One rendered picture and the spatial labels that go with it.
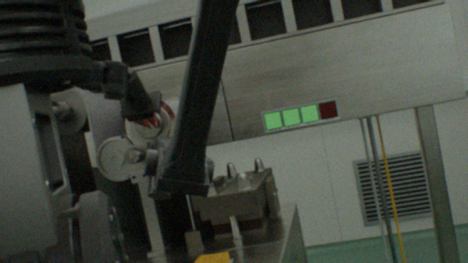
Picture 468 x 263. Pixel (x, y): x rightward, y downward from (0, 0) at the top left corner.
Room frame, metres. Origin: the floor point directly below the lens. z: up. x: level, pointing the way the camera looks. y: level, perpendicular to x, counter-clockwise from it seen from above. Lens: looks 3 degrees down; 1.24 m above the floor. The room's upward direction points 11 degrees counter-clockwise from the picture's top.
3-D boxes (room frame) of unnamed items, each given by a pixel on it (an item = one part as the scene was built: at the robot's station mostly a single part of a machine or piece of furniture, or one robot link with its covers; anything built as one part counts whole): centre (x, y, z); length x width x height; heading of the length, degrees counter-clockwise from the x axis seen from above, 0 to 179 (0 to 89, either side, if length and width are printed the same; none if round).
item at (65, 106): (1.42, 0.47, 1.33); 0.06 x 0.06 x 0.06; 79
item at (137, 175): (1.36, 0.26, 1.05); 0.06 x 0.05 x 0.31; 169
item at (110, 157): (1.54, 0.31, 1.17); 0.26 x 0.12 x 0.12; 169
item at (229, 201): (1.52, 0.01, 1.00); 0.40 x 0.16 x 0.06; 169
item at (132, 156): (1.32, 0.27, 1.18); 0.04 x 0.02 x 0.04; 79
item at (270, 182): (1.51, -0.08, 0.96); 0.10 x 0.03 x 0.11; 169
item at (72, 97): (1.57, 0.44, 1.33); 0.25 x 0.14 x 0.14; 169
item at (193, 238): (1.50, 0.13, 0.92); 0.28 x 0.04 x 0.04; 169
